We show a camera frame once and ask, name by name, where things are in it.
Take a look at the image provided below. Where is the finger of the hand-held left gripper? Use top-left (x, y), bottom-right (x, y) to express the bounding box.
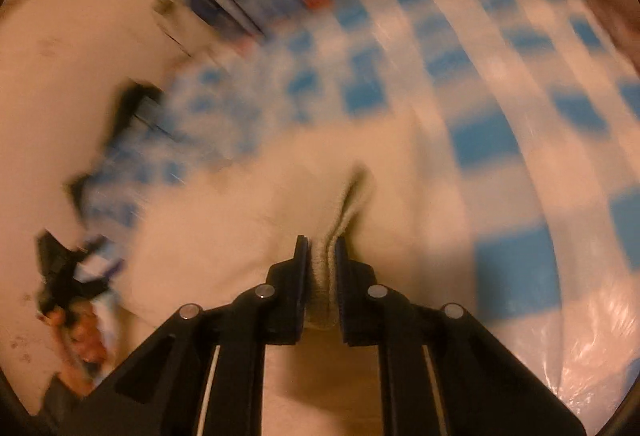
top-left (67, 81), bottom-right (166, 222)

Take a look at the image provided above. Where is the blue white checkered sheet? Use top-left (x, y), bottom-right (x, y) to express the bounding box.
top-left (75, 0), bottom-right (640, 436)

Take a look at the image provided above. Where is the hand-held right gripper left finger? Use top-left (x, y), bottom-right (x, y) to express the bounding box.
top-left (60, 235), bottom-right (311, 436)

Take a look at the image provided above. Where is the person's left hand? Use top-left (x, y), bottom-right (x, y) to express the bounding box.
top-left (47, 303), bottom-right (118, 394)

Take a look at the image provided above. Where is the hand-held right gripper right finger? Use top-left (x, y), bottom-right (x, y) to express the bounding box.
top-left (335, 236), bottom-right (587, 436)

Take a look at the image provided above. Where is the cream quilted garment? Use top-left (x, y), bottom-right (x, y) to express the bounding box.
top-left (120, 116), bottom-right (483, 436)

